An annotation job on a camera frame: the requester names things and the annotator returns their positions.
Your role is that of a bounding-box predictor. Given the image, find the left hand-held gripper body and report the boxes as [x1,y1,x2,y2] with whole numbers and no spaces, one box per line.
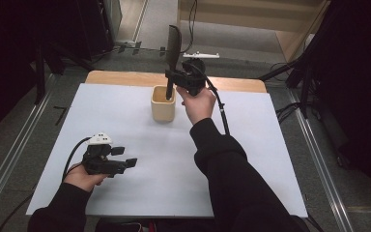
[81,132,128,178]

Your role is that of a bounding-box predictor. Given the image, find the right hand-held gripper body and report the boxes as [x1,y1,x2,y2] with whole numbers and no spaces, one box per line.
[175,51,220,97]

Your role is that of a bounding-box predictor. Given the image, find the black spatula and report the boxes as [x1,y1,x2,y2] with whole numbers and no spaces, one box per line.
[164,24,183,101]

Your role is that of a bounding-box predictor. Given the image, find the beige square cup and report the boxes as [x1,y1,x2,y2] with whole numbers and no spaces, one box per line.
[150,84,178,124]

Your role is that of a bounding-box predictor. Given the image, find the person's left hand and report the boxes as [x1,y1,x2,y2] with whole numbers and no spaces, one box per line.
[62,162,109,193]

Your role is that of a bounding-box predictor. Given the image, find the person's right hand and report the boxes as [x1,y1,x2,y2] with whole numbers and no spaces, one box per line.
[176,86,217,126]

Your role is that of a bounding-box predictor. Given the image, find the white board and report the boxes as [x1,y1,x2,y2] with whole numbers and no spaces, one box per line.
[25,82,308,218]

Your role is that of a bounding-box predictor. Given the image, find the wooden table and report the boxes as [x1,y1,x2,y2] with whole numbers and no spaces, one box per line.
[85,70,268,94]

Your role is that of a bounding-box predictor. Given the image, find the black metal stand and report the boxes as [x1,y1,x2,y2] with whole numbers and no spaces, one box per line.
[259,47,317,120]
[33,42,95,105]

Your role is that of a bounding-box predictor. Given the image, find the wooden shelf unit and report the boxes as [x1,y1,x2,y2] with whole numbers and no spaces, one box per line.
[176,0,331,64]

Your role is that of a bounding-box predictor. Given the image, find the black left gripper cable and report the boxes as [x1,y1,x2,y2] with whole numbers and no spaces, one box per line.
[0,136,93,232]

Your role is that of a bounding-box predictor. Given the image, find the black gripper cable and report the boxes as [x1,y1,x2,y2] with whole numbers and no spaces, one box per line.
[0,136,93,232]
[186,61,231,136]

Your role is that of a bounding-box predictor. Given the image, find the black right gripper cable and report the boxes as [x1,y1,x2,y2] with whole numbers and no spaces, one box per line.
[186,61,231,136]

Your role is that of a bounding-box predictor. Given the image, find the black hanging cable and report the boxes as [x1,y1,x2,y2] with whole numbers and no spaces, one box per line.
[179,0,199,55]

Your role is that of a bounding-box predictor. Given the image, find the metal floor rail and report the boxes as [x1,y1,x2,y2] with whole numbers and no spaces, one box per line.
[286,88,356,232]
[0,73,57,223]

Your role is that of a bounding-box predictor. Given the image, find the black floor cables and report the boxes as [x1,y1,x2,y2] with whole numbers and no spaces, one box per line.
[274,101,303,125]

